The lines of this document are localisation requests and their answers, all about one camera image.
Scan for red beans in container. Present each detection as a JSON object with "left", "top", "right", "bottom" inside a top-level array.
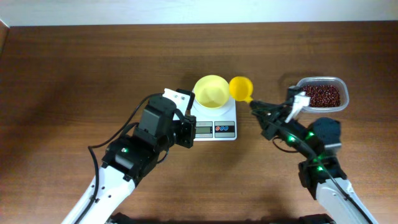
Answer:
[{"left": 302, "top": 85, "right": 341, "bottom": 108}]

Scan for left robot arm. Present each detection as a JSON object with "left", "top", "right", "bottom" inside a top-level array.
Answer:
[{"left": 63, "top": 90, "right": 196, "bottom": 223}]

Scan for yellow plastic bowl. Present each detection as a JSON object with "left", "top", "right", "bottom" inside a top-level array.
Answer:
[{"left": 193, "top": 75, "right": 229, "bottom": 109}]

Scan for clear plastic bean container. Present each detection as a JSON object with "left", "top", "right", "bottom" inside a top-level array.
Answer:
[{"left": 297, "top": 77, "right": 349, "bottom": 113}]

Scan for yellow plastic scoop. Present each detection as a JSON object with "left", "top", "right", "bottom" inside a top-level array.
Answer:
[{"left": 229, "top": 76, "right": 253, "bottom": 103}]

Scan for white digital kitchen scale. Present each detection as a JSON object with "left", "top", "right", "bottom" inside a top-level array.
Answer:
[{"left": 190, "top": 95, "right": 238, "bottom": 141}]

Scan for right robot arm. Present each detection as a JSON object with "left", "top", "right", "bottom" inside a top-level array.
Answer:
[{"left": 249, "top": 100, "right": 377, "bottom": 223}]

